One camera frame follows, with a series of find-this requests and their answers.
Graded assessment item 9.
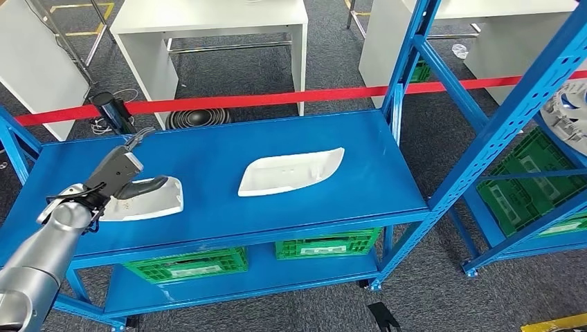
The white plastic shell part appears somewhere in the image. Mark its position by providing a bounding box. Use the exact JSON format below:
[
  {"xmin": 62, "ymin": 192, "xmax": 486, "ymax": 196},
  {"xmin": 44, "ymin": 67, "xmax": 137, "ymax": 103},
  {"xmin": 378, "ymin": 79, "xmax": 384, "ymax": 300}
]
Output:
[
  {"xmin": 237, "ymin": 147, "xmax": 345, "ymax": 198},
  {"xmin": 98, "ymin": 176, "xmax": 185, "ymax": 223}
]

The blue metal shelf rack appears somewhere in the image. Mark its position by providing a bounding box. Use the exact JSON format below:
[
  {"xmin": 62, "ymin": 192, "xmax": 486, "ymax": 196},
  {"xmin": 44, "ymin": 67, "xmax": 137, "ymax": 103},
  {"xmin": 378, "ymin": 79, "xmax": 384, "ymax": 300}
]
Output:
[
  {"xmin": 0, "ymin": 0, "xmax": 587, "ymax": 332},
  {"xmin": 446, "ymin": 114, "xmax": 587, "ymax": 278}
]

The black robot body part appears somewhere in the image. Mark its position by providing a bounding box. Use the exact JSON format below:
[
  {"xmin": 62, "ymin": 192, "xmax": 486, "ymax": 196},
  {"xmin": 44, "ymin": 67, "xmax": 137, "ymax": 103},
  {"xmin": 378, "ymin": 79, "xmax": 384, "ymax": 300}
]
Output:
[{"xmin": 368, "ymin": 302, "xmax": 402, "ymax": 332}]

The silver wheel hub part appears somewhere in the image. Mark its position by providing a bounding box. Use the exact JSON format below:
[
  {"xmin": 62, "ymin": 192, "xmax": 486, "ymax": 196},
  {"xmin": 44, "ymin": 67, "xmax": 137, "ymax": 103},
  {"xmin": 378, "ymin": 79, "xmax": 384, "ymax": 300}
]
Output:
[{"xmin": 540, "ymin": 82, "xmax": 587, "ymax": 157}]

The red barrier belt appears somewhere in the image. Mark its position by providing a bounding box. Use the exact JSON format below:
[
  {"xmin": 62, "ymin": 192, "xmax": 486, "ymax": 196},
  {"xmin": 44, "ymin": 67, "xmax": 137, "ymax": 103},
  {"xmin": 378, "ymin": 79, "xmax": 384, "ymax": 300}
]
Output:
[{"xmin": 13, "ymin": 69, "xmax": 587, "ymax": 128}]

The black round ribbed base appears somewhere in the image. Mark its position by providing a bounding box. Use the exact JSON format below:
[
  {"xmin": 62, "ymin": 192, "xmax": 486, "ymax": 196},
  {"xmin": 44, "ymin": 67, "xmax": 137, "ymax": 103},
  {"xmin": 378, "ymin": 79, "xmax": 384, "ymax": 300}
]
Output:
[{"xmin": 165, "ymin": 107, "xmax": 233, "ymax": 131}]

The white table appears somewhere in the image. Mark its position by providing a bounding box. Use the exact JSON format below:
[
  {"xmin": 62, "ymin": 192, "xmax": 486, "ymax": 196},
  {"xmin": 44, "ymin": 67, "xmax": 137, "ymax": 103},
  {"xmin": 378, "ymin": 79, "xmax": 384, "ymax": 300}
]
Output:
[
  {"xmin": 358, "ymin": 0, "xmax": 587, "ymax": 109},
  {"xmin": 0, "ymin": 0, "xmax": 90, "ymax": 142},
  {"xmin": 109, "ymin": 0, "xmax": 309, "ymax": 131}
]

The yellow floor tape square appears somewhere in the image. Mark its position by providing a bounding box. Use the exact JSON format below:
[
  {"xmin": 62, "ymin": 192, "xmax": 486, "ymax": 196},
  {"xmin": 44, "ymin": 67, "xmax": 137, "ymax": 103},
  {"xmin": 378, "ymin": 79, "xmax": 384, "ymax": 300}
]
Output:
[{"xmin": 520, "ymin": 313, "xmax": 587, "ymax": 332}]

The black barrier post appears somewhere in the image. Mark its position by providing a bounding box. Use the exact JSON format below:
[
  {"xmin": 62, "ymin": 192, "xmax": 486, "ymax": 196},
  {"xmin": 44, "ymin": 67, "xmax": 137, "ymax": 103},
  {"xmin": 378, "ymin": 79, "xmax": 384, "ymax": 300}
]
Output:
[{"xmin": 90, "ymin": 91, "xmax": 137, "ymax": 136}]

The chrome tube frame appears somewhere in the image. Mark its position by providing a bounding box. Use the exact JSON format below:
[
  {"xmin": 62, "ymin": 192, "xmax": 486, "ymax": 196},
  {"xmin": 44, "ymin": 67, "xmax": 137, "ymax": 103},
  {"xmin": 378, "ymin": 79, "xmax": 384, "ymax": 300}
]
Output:
[{"xmin": 25, "ymin": 0, "xmax": 116, "ymax": 88}]

